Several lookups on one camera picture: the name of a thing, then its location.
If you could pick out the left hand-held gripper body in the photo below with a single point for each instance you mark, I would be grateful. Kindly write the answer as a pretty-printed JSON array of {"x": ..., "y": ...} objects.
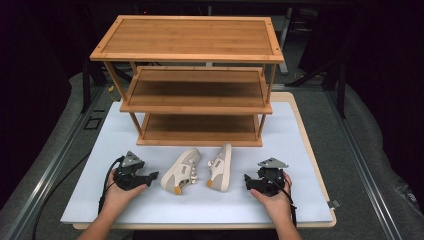
[{"x": 128, "y": 180}]

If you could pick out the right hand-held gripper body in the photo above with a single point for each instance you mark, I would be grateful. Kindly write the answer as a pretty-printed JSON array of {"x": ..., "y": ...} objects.
[{"x": 268, "y": 183}]

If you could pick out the beige sneaker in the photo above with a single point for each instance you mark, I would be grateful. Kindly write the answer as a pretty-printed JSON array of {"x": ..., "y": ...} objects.
[
  {"x": 221, "y": 170},
  {"x": 178, "y": 173}
]

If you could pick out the wooden three-tier shoe rack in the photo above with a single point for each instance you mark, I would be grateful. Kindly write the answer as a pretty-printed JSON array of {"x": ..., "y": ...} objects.
[{"x": 190, "y": 36}]

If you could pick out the person's left hand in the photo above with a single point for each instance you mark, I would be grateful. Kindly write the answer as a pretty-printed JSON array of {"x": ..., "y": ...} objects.
[{"x": 116, "y": 200}]

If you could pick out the person's right hand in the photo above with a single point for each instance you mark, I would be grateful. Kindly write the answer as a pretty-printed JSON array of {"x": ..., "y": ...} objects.
[{"x": 275, "y": 206}]

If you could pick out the white table mat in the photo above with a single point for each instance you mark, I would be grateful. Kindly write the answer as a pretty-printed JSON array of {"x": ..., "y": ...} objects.
[{"x": 206, "y": 206}]

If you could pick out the light wooden table board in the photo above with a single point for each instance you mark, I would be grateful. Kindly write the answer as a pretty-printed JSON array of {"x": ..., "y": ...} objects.
[{"x": 313, "y": 133}]

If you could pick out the small grey clip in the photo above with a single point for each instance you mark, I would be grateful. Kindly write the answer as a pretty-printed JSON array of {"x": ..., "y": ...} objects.
[{"x": 334, "y": 204}]

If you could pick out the small yellow tag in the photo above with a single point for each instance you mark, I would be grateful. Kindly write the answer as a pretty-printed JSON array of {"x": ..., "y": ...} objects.
[{"x": 111, "y": 89}]

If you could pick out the black metal stand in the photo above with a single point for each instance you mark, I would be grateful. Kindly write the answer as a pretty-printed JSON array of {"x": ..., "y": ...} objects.
[{"x": 86, "y": 86}]

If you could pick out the white metal leg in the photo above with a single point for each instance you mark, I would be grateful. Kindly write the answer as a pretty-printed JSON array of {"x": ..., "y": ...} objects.
[{"x": 284, "y": 43}]

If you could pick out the grey metal rail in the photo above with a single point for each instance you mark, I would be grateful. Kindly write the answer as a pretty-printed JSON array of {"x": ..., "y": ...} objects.
[
  {"x": 43, "y": 176},
  {"x": 363, "y": 166}
]

